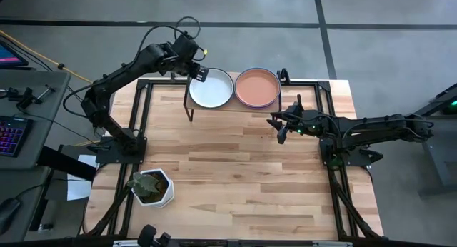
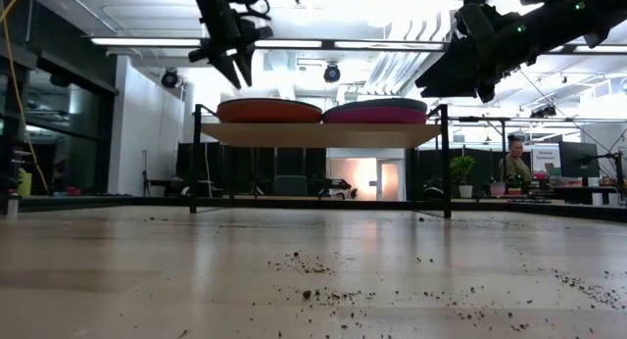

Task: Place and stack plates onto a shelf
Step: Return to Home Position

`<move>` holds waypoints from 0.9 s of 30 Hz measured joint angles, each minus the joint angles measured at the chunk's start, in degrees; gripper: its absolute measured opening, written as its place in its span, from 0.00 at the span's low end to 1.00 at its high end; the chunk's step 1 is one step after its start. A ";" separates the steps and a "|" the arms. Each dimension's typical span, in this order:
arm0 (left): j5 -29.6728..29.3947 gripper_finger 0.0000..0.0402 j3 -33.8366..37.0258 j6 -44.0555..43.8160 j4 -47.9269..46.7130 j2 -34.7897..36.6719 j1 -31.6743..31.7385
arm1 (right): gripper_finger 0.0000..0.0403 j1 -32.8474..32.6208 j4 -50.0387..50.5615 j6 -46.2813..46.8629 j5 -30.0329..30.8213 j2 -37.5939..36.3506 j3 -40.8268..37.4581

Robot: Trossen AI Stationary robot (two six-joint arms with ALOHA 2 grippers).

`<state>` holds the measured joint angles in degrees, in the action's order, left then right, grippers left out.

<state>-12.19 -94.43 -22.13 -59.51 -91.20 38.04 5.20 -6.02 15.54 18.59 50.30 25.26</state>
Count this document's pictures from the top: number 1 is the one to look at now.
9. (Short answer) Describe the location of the black computer mouse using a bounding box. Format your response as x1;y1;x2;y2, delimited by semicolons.
0;198;21;233

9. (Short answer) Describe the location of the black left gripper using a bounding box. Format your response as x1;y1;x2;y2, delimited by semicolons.
171;34;210;83

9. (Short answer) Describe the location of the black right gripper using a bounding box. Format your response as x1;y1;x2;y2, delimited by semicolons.
266;94;324;145

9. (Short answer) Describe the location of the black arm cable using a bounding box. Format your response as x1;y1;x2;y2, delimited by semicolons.
135;15;209;62

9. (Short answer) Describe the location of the black aluminium rig frame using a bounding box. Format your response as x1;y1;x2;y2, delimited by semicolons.
76;78;385;241

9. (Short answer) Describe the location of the blue-grey plate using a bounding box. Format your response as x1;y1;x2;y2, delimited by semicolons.
233;66;282;109

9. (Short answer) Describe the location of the wooden shelf with black frame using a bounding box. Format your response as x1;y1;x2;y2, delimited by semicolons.
182;67;292;123

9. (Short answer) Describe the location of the yellow cable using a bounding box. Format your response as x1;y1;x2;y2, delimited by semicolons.
0;29;93;84

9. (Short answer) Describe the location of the white plate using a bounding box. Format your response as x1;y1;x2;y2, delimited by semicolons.
188;67;235;109

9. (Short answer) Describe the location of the backlit keyboard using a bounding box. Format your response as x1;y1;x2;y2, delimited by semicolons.
0;115;33;158

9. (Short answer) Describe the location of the peach plate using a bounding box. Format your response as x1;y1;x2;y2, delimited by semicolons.
235;68;281;107

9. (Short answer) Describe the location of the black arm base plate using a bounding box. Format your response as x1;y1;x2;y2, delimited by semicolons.
319;138;385;168
94;135;147;166

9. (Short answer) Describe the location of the white paper sheet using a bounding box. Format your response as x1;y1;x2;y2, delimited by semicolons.
66;153;98;201

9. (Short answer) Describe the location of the computer monitor with pink screen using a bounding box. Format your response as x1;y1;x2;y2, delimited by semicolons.
0;39;29;68

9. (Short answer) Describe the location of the grey desk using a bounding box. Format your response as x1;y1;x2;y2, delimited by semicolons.
0;69;72;243

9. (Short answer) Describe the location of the black table-level camera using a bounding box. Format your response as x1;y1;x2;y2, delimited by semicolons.
137;223;172;247

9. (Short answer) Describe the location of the black flat bar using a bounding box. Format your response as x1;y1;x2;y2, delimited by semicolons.
36;145;97;182

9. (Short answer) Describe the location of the succulent in white hexagonal pot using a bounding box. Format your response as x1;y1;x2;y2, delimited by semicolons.
126;168;176;208

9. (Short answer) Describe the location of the grey equipment stand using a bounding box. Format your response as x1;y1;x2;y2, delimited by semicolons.
416;81;457;198

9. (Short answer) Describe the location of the black desk clamp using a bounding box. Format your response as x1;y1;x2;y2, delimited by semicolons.
5;84;56;111

